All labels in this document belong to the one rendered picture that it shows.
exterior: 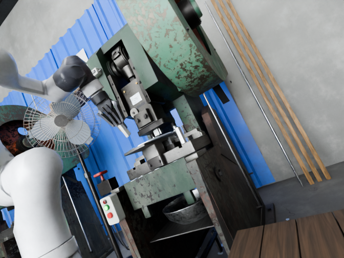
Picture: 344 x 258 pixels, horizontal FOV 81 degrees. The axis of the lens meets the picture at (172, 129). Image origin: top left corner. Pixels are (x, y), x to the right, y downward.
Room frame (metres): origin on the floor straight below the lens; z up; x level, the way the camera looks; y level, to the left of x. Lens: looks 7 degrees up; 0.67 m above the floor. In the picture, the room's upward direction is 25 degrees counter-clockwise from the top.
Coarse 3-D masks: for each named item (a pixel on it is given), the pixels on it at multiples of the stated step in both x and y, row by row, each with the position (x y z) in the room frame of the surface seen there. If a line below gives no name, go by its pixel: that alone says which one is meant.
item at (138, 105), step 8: (136, 80) 1.12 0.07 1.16; (128, 88) 1.15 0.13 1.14; (136, 88) 1.13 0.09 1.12; (128, 96) 1.16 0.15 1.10; (136, 96) 1.14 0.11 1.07; (128, 104) 1.17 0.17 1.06; (136, 104) 1.15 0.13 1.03; (144, 104) 1.13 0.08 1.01; (152, 104) 1.12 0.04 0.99; (160, 104) 1.21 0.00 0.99; (136, 112) 1.14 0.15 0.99; (144, 112) 1.10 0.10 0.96; (152, 112) 1.12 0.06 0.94; (160, 112) 1.17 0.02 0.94; (136, 120) 1.11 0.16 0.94; (144, 120) 1.11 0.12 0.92; (152, 120) 1.10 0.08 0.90
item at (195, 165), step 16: (208, 112) 1.36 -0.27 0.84; (208, 128) 1.33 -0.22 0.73; (224, 128) 1.57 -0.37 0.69; (224, 144) 1.36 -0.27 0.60; (192, 160) 0.85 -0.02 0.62; (208, 160) 0.97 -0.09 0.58; (224, 160) 1.22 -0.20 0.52; (240, 160) 1.57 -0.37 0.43; (192, 176) 0.85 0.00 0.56; (208, 176) 0.90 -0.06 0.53; (224, 176) 1.09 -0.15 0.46; (240, 176) 1.38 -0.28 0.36; (208, 192) 0.84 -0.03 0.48; (224, 192) 0.99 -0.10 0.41; (240, 192) 1.22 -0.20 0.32; (256, 192) 1.57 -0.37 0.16; (208, 208) 0.85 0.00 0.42; (224, 208) 0.91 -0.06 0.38; (240, 208) 1.10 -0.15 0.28; (256, 208) 1.39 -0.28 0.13; (272, 208) 1.54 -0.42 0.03; (224, 224) 0.84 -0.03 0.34; (240, 224) 1.00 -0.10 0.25; (256, 224) 1.23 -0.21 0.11; (224, 240) 0.85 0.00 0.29
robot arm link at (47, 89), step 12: (0, 48) 0.53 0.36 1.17; (0, 60) 0.52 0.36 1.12; (12, 60) 0.56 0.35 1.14; (0, 72) 0.54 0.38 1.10; (12, 72) 0.56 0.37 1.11; (0, 84) 0.59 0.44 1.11; (12, 84) 0.61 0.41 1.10; (24, 84) 0.67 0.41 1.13; (36, 84) 0.72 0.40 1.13; (48, 84) 0.74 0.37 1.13; (48, 96) 0.76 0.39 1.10; (60, 96) 0.77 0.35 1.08
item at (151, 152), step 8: (144, 144) 0.92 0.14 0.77; (152, 144) 1.02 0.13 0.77; (160, 144) 1.08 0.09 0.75; (128, 152) 0.96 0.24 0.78; (136, 152) 1.04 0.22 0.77; (144, 152) 1.07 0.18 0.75; (152, 152) 1.05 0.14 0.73; (160, 152) 1.05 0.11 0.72; (152, 160) 1.06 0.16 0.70; (160, 160) 1.04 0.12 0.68; (152, 168) 1.07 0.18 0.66
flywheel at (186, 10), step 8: (176, 0) 1.20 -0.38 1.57; (184, 0) 0.95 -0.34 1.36; (192, 0) 0.96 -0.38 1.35; (184, 8) 0.95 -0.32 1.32; (192, 8) 0.95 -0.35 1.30; (184, 16) 0.97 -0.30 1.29; (192, 16) 0.97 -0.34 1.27; (200, 16) 1.01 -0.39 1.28; (192, 24) 1.00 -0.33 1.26; (200, 24) 1.04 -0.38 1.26; (200, 40) 1.31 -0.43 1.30
